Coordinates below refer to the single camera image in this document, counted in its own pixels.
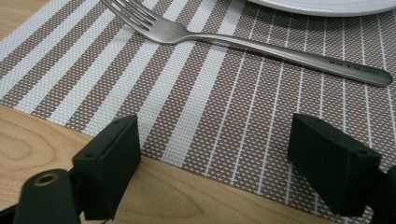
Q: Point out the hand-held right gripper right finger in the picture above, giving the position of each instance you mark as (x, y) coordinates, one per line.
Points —
(330, 161)

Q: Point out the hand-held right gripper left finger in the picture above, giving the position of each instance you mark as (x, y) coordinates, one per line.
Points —
(107, 166)

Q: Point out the silver metal fork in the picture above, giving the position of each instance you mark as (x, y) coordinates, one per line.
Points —
(174, 31)

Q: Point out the brown white striped placemat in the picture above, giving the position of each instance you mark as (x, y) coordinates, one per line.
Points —
(218, 102)

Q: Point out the white plate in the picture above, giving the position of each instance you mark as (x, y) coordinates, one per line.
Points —
(323, 6)

